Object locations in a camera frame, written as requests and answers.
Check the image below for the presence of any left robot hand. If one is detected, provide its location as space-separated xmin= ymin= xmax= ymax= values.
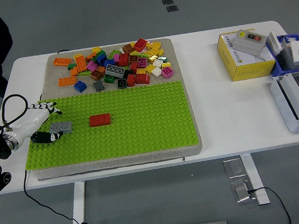
xmin=8 ymin=101 xmax=65 ymax=152

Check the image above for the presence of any light grey long brick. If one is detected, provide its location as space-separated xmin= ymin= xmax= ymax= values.
xmin=49 ymin=120 xmax=73 ymax=135

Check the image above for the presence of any orange long brick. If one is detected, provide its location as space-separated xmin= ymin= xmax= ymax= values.
xmin=58 ymin=76 xmax=77 ymax=87
xmin=74 ymin=55 xmax=88 ymax=73
xmin=53 ymin=57 xmax=72 ymax=67

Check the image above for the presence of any green studded baseplate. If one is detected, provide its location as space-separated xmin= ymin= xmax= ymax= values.
xmin=21 ymin=79 xmax=203 ymax=171

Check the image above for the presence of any red long brick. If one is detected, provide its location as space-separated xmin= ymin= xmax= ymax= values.
xmin=88 ymin=113 xmax=112 ymax=128

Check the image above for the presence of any dark grey small brick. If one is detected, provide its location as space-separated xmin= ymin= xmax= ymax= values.
xmin=92 ymin=80 xmax=105 ymax=93

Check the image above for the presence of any magenta square brick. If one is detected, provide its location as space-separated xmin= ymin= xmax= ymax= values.
xmin=86 ymin=60 xmax=99 ymax=72
xmin=161 ymin=66 xmax=175 ymax=79
xmin=136 ymin=56 xmax=149 ymax=69

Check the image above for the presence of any dark grey long brick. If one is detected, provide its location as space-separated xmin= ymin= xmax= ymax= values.
xmin=104 ymin=63 xmax=126 ymax=80

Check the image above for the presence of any lime green brick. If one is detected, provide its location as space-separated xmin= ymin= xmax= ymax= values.
xmin=129 ymin=50 xmax=149 ymax=59
xmin=107 ymin=49 xmax=121 ymax=60

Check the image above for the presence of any white table leg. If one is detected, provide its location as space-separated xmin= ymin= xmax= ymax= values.
xmin=239 ymin=152 xmax=272 ymax=207
xmin=68 ymin=180 xmax=88 ymax=224

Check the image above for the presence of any silver floor patch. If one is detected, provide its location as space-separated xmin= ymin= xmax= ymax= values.
xmin=229 ymin=178 xmax=257 ymax=203
xmin=222 ymin=157 xmax=245 ymax=179

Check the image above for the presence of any grey-brown foam mat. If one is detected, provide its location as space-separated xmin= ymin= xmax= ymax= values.
xmin=28 ymin=36 xmax=204 ymax=182

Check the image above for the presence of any blue plastic bin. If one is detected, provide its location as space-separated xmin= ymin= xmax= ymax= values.
xmin=269 ymin=33 xmax=299 ymax=81

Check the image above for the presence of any yellow cardboard box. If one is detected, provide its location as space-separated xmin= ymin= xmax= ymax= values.
xmin=216 ymin=29 xmax=277 ymax=83

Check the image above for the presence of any grey plastic box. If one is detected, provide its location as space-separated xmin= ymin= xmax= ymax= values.
xmin=278 ymin=35 xmax=299 ymax=71

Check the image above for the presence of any white plastic block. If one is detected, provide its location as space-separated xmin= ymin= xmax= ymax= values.
xmin=265 ymin=31 xmax=284 ymax=57

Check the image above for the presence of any thin black cable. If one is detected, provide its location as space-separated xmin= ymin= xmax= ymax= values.
xmin=247 ymin=185 xmax=292 ymax=224

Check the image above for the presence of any white electrical enclosure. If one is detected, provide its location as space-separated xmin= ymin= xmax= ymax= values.
xmin=268 ymin=71 xmax=299 ymax=135

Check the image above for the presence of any grey push-button switch box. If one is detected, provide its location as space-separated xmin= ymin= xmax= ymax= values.
xmin=232 ymin=28 xmax=268 ymax=58

